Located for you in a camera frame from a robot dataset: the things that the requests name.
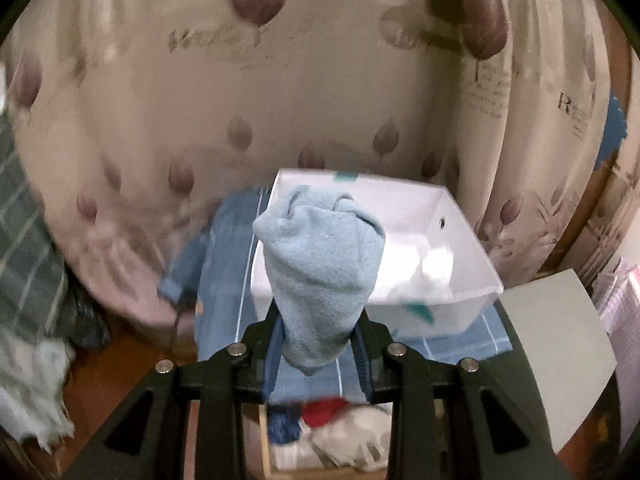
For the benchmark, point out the dark blue floral underwear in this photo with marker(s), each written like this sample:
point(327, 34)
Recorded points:
point(284, 425)

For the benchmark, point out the pink checked cloth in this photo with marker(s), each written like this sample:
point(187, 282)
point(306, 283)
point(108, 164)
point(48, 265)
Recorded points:
point(622, 310)

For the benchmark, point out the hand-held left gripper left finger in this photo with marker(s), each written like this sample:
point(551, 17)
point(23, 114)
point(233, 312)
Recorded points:
point(271, 362)

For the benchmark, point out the white patterned underwear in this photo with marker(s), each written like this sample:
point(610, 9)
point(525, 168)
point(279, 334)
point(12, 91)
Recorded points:
point(350, 435)

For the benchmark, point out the blue flat sheet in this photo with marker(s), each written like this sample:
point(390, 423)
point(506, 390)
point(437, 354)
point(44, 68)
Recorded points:
point(612, 130)

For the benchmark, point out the grey plaid pillow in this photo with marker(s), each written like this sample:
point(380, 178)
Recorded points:
point(25, 240)

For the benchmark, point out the red underwear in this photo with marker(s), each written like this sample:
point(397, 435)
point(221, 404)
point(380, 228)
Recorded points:
point(325, 410)

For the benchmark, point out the crumpled white cloth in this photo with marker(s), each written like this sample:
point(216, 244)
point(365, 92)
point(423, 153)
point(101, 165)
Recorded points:
point(30, 385)

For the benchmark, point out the light blue sock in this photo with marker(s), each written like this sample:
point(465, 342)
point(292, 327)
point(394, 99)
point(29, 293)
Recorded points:
point(320, 270)

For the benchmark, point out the white cardboard box teal print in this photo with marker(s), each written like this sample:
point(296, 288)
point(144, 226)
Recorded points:
point(450, 240)

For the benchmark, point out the pink leaf-patterned curtain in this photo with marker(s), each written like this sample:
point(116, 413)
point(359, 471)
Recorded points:
point(300, 85)

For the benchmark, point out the wooden drawer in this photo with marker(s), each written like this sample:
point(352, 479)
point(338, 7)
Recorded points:
point(263, 442)

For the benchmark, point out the grey cardboard sheet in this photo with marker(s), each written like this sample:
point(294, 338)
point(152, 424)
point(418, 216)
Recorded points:
point(560, 350)

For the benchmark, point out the blue checked cloth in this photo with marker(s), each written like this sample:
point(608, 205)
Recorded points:
point(225, 270)

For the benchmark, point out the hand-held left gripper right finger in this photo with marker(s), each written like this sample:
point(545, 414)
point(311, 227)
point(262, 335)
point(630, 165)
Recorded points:
point(361, 360)

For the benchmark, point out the dark blue packet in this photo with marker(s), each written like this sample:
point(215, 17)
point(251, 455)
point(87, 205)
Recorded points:
point(89, 322)

